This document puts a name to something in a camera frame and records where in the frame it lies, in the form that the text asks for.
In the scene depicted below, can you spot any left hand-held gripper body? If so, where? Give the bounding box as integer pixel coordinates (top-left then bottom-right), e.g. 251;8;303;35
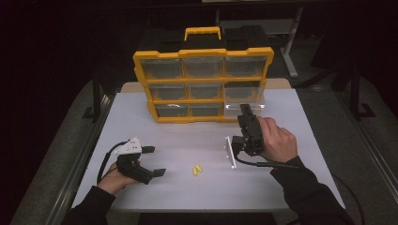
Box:
114;136;155;186

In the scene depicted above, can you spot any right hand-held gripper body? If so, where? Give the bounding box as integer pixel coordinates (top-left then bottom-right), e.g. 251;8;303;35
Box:
224;113;266;171

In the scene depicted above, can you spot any clear plastic organizer drawer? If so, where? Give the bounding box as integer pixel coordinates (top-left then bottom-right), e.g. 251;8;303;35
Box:
222;81;267;119

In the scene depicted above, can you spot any yellow and black organizer case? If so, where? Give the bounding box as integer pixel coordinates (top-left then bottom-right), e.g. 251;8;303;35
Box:
132;24;276;124

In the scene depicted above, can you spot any person's left hand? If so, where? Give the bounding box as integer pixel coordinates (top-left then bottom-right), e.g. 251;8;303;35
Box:
97;159;142;197

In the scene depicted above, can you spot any person's right hand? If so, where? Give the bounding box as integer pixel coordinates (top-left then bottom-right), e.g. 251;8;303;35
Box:
256;115;299;164

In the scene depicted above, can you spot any black metal stand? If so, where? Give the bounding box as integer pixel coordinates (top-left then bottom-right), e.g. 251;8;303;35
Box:
82;69;105;120
349;64;377;122

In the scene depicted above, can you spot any grid of clear drawers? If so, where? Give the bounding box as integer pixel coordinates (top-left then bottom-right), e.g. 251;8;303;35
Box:
139;55;268;118

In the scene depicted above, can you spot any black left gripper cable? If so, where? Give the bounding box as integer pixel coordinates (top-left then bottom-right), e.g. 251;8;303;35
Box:
96;140;130;186

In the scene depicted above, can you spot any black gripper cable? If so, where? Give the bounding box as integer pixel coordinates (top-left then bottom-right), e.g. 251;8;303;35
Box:
96;140;130;186
234;152;367;225

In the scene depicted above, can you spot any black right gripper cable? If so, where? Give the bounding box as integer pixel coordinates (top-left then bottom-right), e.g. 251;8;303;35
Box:
234;152;367;225

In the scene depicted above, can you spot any grey metal rail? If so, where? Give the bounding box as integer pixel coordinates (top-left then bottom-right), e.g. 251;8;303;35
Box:
51;93;115;225
337;92;398;196

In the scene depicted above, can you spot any white metal desk frame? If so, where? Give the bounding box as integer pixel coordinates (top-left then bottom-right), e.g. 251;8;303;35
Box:
215;6;305;79

